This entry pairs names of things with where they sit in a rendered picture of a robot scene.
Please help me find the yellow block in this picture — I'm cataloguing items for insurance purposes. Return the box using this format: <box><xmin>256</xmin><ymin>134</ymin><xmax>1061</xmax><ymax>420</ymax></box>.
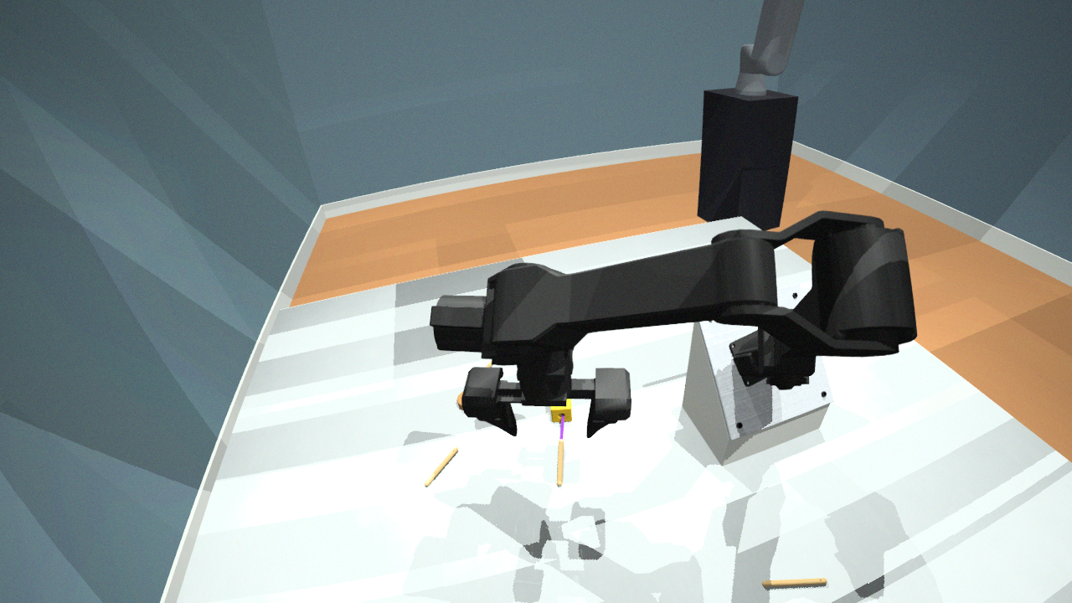
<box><xmin>551</xmin><ymin>399</ymin><xmax>572</xmax><ymax>422</ymax></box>

